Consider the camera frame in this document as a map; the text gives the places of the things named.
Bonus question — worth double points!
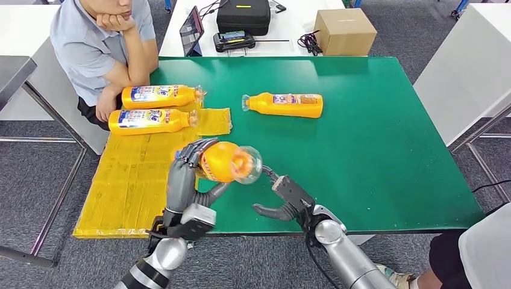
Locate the person's right hand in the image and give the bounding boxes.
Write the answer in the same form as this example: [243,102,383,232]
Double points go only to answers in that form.
[95,11,137,33]

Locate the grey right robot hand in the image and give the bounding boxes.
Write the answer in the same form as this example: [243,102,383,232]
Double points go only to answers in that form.
[252,165,301,223]

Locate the person's left hand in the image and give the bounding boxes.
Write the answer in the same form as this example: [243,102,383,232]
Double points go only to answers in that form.
[95,95,121,123]

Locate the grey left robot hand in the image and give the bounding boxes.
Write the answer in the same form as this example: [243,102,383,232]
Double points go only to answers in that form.
[163,137,231,229]

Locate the orange detergent bottle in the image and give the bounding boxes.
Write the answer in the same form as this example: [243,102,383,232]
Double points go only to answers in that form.
[174,141,263,185]
[241,92,324,120]
[107,108,199,137]
[121,84,207,111]

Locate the person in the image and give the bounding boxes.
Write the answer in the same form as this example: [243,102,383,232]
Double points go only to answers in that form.
[375,203,511,289]
[49,0,159,132]

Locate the yellow taped cardboard sheet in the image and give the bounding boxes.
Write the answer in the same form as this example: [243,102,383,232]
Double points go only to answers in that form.
[72,101,233,240]

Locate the black tablet on stand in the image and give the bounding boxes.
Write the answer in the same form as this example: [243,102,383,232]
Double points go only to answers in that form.
[179,5,205,57]

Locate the white table foot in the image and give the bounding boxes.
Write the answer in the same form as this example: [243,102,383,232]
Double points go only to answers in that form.
[347,235,376,246]

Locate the white table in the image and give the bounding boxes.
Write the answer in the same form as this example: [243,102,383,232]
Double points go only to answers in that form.
[0,4,110,157]
[158,0,346,58]
[413,3,511,206]

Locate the black handheld controller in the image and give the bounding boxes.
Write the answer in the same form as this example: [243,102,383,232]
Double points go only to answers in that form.
[212,30,257,54]

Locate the black carrying case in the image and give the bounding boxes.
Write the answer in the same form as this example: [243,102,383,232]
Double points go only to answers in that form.
[216,0,271,37]

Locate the brown cardboard box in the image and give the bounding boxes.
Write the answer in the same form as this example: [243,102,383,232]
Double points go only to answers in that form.
[313,8,378,57]

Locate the blue wheeled base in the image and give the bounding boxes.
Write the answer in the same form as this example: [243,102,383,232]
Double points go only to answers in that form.
[450,0,472,20]

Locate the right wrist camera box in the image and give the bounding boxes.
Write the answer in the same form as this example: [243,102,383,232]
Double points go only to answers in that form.
[271,175,317,218]

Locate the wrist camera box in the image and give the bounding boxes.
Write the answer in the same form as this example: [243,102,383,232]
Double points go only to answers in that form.
[271,175,317,218]
[153,203,218,242]

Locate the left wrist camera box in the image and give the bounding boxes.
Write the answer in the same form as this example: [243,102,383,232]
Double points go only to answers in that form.
[153,203,218,242]

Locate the thin black cable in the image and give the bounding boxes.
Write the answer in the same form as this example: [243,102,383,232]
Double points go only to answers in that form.
[198,0,230,20]

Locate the grey desk with metal frame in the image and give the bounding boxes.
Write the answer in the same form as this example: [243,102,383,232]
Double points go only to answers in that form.
[0,55,89,269]

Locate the black cable bundle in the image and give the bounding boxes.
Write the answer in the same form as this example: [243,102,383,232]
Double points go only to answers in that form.
[296,30,324,57]

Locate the black floor cable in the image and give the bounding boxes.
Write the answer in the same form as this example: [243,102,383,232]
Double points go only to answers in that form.
[472,179,511,194]

